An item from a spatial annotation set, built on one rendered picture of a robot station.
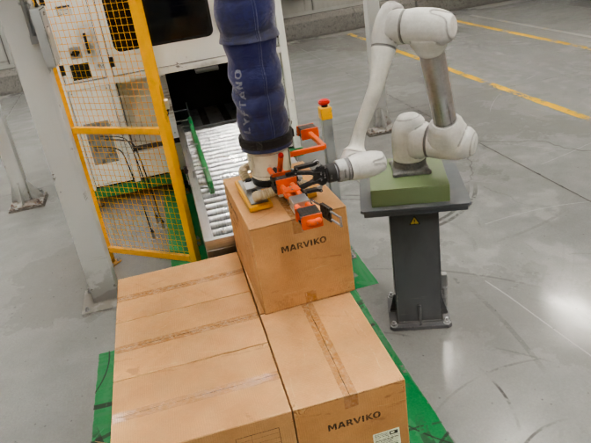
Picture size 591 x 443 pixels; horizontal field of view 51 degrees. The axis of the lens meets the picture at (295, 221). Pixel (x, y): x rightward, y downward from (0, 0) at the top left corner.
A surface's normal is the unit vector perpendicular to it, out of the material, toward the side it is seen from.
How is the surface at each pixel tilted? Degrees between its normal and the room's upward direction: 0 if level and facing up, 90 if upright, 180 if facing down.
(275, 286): 90
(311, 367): 0
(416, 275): 90
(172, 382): 0
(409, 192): 90
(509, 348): 0
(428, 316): 90
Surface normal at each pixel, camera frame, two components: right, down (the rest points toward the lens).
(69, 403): -0.14, -0.89
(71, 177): 0.23, 0.39
